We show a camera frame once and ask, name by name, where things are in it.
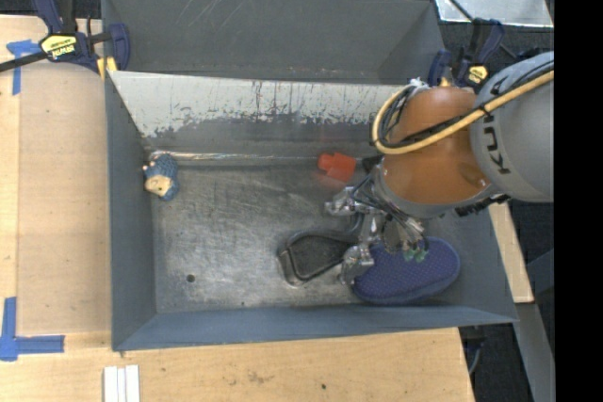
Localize red plastic block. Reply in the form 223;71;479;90
315;151;358;183

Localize blue and tan toy animal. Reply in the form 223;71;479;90
142;153;181;202

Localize grey metal bin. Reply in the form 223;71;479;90
99;0;520;352

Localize blue dotted cushion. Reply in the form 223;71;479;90
350;235;462;307

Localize black mesh grey-framed pouch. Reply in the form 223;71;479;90
276;229;362;285

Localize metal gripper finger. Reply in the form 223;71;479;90
342;243;376;270
336;265;363;288

